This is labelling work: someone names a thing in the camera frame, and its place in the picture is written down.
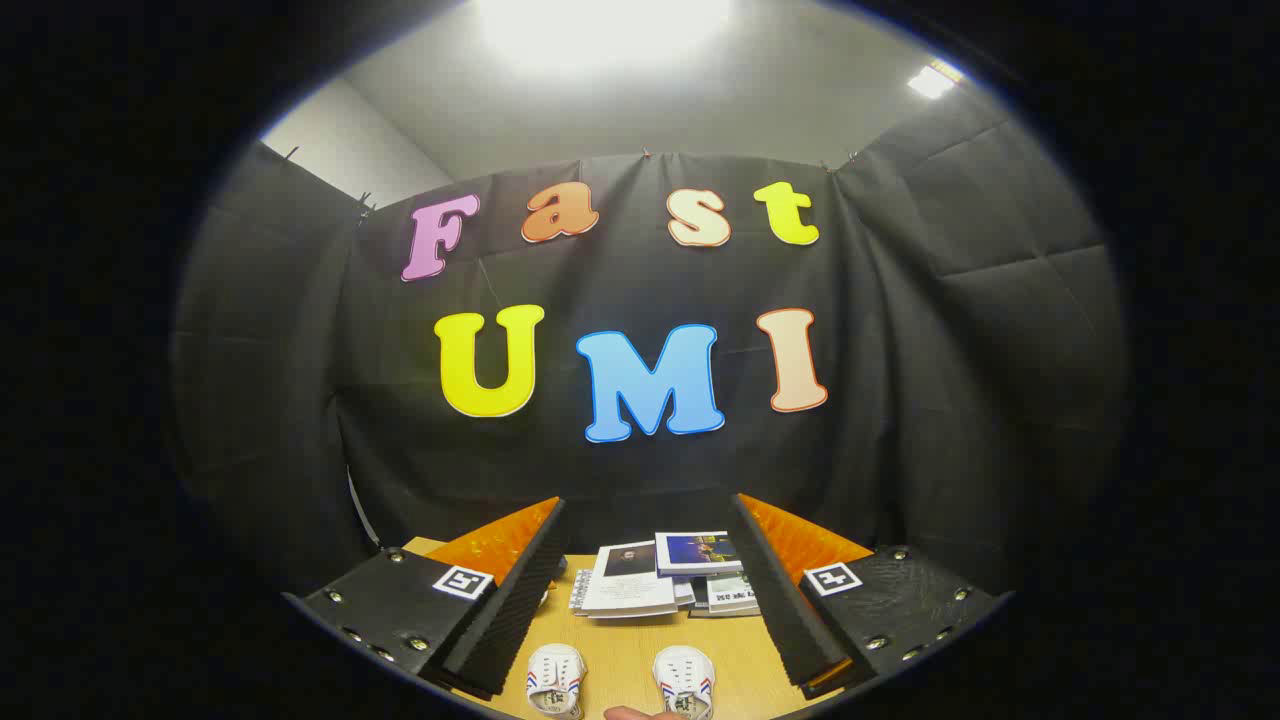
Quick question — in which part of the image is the white canvas shoe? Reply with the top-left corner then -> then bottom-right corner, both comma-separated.
527,643 -> 588,719
652,645 -> 717,719

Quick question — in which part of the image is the book with blue picture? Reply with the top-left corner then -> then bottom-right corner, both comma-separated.
655,531 -> 743,578

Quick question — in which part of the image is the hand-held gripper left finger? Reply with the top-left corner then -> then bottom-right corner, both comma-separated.
283,497 -> 568,701

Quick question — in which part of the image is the white metal pole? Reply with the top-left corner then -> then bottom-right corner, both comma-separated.
346,465 -> 383,549

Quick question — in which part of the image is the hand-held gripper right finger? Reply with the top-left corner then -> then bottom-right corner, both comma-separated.
727,492 -> 1001,701

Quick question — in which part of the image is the white book with dark portrait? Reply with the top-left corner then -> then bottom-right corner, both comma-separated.
580,541 -> 691,619

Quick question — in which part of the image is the small ceiling light panel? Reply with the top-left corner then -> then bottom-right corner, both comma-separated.
907,60 -> 966,99

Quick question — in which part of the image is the large ceiling light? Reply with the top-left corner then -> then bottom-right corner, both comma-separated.
475,0 -> 736,71

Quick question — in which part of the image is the book with teal cover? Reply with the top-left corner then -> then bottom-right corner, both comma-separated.
705,572 -> 761,616

